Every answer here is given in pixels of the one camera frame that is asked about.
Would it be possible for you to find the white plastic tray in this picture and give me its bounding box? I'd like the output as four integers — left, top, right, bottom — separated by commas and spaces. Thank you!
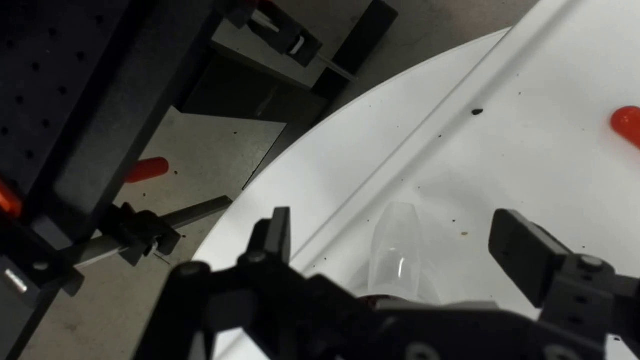
294, 0, 640, 317

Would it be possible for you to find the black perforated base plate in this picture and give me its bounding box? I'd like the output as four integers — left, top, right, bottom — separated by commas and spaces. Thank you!
0, 0, 228, 237

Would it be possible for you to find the orange black bar clamp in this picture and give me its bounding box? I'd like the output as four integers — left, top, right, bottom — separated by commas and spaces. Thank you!
0, 184, 232, 274

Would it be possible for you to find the red handled spoon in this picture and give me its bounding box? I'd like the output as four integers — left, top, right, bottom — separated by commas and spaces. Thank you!
609, 107, 640, 149

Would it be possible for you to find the clear plastic measuring jug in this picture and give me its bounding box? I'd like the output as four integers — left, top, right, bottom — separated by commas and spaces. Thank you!
366, 203, 455, 304

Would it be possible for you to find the round white table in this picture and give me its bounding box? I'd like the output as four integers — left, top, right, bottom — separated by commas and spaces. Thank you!
189, 27, 640, 360

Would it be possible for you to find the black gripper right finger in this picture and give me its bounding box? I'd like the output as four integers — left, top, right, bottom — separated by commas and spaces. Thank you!
488, 209, 614, 314

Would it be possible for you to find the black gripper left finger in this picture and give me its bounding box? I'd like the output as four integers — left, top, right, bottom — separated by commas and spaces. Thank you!
248, 209, 292, 263

